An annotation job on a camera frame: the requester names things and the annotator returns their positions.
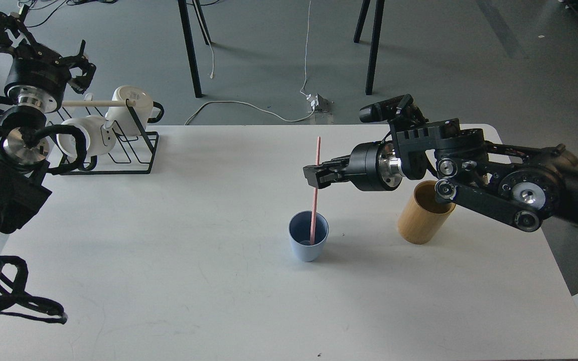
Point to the black table leg right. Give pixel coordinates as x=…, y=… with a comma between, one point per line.
x=376, y=32

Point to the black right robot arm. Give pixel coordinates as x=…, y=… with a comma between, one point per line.
x=515, y=185

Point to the blue plastic cup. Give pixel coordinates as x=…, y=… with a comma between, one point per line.
x=308, y=235

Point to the black wire mug rack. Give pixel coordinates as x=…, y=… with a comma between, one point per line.
x=131, y=155

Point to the white mug upper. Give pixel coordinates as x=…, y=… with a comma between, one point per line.
x=137, y=111

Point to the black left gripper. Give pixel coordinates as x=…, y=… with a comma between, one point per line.
x=42, y=73

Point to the black table leg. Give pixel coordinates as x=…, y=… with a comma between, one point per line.
x=189, y=42
x=376, y=32

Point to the black table leg left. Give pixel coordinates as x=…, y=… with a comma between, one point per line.
x=189, y=42

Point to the white mug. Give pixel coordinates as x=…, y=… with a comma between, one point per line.
x=100, y=139
x=137, y=111

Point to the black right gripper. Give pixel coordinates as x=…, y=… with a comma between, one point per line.
x=371, y=167

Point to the bamboo cylinder holder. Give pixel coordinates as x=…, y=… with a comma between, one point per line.
x=423, y=216

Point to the white mug lower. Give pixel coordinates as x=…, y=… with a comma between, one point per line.
x=100, y=139

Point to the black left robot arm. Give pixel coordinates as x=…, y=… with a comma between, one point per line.
x=30, y=149

